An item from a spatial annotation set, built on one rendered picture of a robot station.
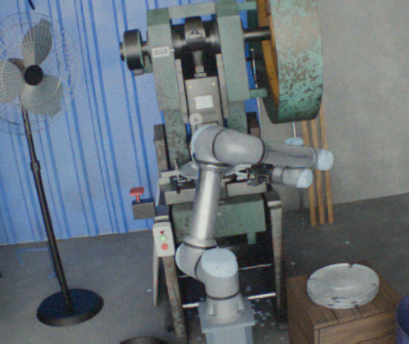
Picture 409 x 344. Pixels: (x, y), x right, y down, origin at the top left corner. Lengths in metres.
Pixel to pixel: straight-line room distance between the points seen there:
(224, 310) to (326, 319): 0.41
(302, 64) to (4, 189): 2.51
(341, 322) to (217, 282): 0.51
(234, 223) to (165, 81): 0.67
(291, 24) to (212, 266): 0.93
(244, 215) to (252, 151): 0.65
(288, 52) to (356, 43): 1.74
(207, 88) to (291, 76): 0.44
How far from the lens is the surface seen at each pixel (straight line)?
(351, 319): 2.12
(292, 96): 2.24
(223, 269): 1.87
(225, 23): 2.38
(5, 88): 2.61
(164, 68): 2.39
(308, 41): 2.15
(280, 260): 2.50
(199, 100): 2.46
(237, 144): 1.84
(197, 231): 1.97
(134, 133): 3.71
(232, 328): 1.94
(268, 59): 2.80
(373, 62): 3.89
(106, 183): 3.85
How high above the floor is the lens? 1.51
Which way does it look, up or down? 17 degrees down
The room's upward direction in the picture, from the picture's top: 8 degrees counter-clockwise
